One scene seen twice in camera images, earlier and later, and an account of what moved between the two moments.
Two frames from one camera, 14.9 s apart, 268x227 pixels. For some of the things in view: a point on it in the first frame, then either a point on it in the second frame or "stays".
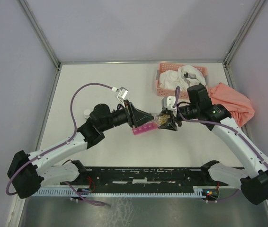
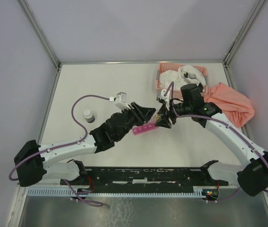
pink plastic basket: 183,94 → 163,67
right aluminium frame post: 258,5 stays
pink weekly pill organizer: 145,127 stays
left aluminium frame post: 40,33 stays
